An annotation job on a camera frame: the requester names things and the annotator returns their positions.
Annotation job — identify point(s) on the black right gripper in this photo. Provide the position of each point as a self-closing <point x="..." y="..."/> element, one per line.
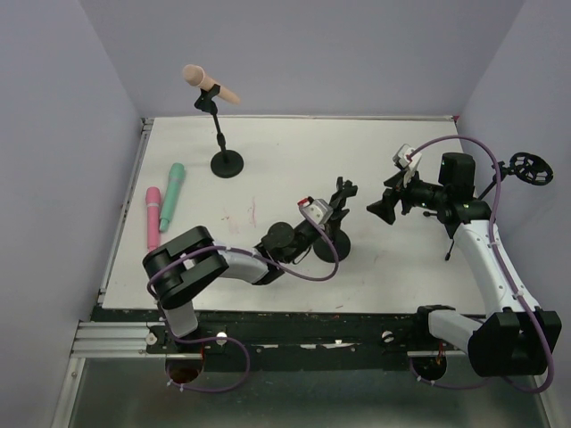
<point x="399" y="192"/>

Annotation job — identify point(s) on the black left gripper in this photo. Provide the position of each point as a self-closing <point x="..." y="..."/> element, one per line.
<point x="335" y="209"/>

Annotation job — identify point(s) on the black mic stand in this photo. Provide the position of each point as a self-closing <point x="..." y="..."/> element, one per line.
<point x="225" y="163"/>
<point x="344" y="189"/>

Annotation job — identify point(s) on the pink toy microphone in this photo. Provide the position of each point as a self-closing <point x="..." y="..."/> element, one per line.
<point x="153" y="208"/>

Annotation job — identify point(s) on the peach toy microphone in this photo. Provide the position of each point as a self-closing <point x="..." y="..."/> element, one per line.
<point x="195" y="76"/>

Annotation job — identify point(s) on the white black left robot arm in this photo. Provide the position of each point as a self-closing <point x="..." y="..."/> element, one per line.
<point x="179" y="270"/>

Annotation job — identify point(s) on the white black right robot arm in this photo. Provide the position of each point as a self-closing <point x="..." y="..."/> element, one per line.
<point x="517" y="336"/>

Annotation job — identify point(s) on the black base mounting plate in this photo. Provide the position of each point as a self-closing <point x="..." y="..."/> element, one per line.
<point x="230" y="341"/>

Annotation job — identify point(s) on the green toy microphone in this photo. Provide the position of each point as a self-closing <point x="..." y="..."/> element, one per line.
<point x="177" y="176"/>

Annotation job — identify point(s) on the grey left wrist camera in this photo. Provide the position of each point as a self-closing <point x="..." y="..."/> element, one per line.
<point x="315" y="210"/>

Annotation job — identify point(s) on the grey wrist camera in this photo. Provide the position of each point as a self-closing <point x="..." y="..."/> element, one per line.
<point x="315" y="210"/>
<point x="406" y="160"/>

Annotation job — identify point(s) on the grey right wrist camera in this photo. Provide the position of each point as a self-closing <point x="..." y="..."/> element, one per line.
<point x="406" y="160"/>

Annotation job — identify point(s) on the aluminium rail left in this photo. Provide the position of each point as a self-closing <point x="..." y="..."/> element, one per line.
<point x="119" y="340"/>

